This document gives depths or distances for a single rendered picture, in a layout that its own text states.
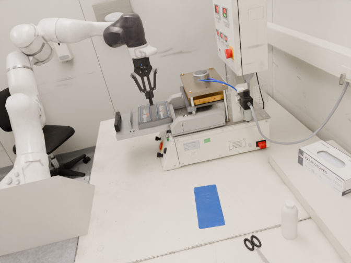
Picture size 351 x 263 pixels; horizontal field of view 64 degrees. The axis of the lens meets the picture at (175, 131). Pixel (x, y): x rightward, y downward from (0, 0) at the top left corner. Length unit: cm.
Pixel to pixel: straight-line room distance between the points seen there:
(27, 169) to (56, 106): 184
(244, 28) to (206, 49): 168
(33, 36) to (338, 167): 133
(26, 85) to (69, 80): 154
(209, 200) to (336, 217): 45
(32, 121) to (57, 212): 38
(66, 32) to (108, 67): 146
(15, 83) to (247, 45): 98
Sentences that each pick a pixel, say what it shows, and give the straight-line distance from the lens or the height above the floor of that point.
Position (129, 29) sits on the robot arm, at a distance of 125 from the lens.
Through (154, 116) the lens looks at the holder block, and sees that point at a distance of 137.
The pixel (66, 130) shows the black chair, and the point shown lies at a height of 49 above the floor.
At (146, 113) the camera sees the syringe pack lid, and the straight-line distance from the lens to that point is 140.
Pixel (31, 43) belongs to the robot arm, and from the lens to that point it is 142.
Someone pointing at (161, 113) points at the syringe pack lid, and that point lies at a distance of 136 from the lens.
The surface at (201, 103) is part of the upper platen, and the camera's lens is 131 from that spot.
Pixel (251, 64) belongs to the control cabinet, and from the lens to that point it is 124.
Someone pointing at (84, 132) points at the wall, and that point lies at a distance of 311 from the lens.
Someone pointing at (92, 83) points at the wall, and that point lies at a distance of 288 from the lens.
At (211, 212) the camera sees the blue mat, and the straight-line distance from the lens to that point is 116.
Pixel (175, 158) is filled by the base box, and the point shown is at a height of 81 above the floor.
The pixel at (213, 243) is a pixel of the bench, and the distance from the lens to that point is 106.
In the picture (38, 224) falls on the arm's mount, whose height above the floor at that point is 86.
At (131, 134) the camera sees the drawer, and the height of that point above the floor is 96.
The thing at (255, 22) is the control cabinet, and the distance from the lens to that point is 121.
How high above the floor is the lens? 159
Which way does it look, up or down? 30 degrees down
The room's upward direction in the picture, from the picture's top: 12 degrees counter-clockwise
